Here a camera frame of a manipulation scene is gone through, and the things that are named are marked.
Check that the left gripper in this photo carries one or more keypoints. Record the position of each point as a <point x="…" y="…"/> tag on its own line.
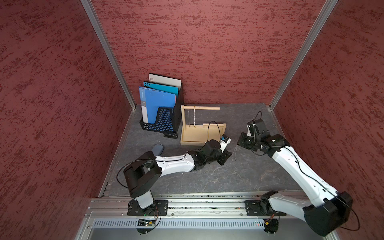
<point x="224" y="156"/>

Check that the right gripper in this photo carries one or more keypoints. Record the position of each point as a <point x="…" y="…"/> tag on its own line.
<point x="241" y="142"/>

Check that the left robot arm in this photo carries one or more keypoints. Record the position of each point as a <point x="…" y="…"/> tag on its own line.
<point x="143" y="173"/>

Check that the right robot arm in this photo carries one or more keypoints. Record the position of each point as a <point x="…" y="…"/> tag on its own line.
<point x="326" y="209"/>

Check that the wooden jewelry display stand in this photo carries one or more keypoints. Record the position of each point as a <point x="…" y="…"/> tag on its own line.
<point x="198" y="135"/>

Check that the black mesh file organizer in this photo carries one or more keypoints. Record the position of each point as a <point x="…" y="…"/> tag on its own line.
<point x="168" y="119"/>

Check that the blue-grey glasses case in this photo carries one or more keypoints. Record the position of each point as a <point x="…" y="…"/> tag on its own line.
<point x="158" y="150"/>

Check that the teal folder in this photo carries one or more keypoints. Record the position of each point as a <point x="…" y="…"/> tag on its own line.
<point x="160" y="87"/>

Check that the white folder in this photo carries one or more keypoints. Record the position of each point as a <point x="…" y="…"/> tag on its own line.
<point x="165" y="80"/>

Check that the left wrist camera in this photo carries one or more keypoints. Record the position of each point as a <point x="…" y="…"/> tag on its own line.
<point x="224" y="141"/>

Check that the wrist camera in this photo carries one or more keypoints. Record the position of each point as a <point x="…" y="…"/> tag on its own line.
<point x="251" y="129"/>
<point x="224" y="141"/>

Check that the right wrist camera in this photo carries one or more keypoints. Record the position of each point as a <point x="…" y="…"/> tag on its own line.
<point x="251" y="129"/>

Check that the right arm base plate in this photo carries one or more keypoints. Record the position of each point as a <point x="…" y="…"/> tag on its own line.
<point x="252" y="208"/>

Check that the aluminium rail frame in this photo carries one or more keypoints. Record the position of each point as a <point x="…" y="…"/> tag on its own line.
<point x="208" y="216"/>

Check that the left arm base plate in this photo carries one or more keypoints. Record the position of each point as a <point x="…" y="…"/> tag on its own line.
<point x="157" y="208"/>

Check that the right aluminium corner post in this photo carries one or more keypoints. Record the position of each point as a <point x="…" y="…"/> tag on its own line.
<point x="317" y="26"/>

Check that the aluminium corner post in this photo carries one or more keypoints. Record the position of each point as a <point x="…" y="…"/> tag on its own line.
<point x="95" y="22"/>
<point x="317" y="26"/>

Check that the left aluminium corner post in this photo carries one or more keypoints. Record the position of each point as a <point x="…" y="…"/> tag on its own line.
<point x="95" y="22"/>

